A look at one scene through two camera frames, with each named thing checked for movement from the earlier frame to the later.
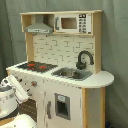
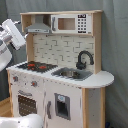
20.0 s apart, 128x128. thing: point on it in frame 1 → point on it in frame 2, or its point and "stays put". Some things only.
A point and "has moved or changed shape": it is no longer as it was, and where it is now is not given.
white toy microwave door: x=66 y=23 has moved or changed shape
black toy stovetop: x=36 y=66 stays put
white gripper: x=21 y=93 → x=14 y=35
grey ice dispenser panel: x=62 y=106 stays put
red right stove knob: x=33 y=83 stays put
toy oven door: x=28 y=107 stays put
